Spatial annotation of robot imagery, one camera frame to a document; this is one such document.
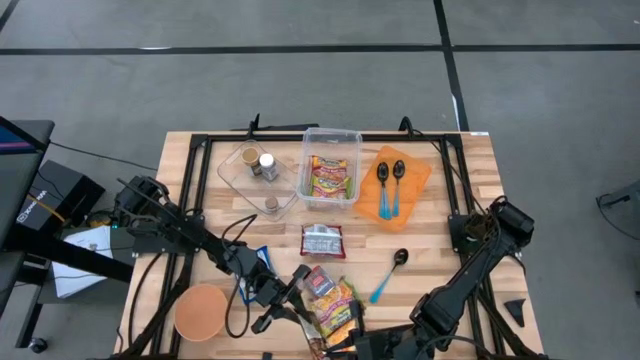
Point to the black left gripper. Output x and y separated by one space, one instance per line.
272 292

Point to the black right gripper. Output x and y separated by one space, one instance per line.
380 345

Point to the blue ramen packet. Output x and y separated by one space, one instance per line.
265 257

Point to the small brown-lid spice jar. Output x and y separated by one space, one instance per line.
271 203

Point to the orange and red ramen packet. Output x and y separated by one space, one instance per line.
329 167

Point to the white-lid spice jar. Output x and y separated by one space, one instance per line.
267 161

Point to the gold-capped sesame jar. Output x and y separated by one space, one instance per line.
251 157

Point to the orange plate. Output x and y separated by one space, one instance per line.
417 180

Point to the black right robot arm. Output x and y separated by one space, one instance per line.
470 280

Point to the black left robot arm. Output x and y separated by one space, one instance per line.
210 245

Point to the smoked paprika packet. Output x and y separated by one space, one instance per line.
320 282

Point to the chili shrimp ramen packet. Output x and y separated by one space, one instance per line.
335 307

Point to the orange bowl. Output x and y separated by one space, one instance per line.
200 312

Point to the clear shallow plastic tray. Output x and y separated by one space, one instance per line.
235 175

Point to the clear deep plastic container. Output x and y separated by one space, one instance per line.
330 142

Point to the small black wedge piece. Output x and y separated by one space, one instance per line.
516 307

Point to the white paper sheet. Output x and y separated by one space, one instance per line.
80 260

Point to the black caster wheel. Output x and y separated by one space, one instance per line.
38 345

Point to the black box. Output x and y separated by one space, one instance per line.
55 190

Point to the black stand leg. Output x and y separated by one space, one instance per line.
606 200

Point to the black desk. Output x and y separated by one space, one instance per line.
15 200

